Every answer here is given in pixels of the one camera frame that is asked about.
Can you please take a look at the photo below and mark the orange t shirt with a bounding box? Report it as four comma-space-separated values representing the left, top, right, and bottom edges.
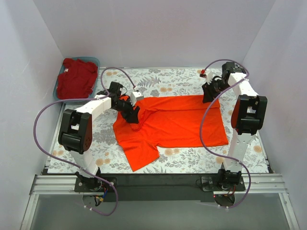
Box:
113, 95, 228, 171

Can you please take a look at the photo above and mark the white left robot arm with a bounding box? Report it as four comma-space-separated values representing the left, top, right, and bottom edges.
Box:
58, 82, 144, 178

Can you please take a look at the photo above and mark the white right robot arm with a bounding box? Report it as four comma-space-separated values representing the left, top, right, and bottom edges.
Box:
200, 59, 268, 174

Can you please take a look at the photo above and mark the red t shirt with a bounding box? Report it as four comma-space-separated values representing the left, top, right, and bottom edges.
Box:
56, 57, 98, 100

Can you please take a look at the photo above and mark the blue plastic basket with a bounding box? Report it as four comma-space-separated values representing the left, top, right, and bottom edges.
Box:
52, 56, 101, 104

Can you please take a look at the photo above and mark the black front table strip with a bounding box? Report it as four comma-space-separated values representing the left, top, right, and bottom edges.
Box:
101, 173, 214, 203

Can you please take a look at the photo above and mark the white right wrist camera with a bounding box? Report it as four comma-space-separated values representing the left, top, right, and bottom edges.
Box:
199, 69, 213, 84

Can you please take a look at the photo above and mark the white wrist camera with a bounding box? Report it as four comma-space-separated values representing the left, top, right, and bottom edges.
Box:
199, 69, 213, 84
130, 91, 144, 106

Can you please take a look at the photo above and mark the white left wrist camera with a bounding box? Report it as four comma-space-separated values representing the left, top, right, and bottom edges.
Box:
130, 91, 144, 106

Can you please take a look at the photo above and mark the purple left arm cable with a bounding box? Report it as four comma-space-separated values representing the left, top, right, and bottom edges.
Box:
33, 67, 138, 216

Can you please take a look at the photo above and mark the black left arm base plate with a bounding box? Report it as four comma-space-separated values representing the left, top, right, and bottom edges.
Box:
74, 177, 114, 192

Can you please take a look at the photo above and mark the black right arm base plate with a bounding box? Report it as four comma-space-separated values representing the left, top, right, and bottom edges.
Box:
201, 173, 246, 192

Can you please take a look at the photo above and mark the aluminium front frame rail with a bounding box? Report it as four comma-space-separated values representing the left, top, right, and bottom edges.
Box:
30, 173, 288, 195

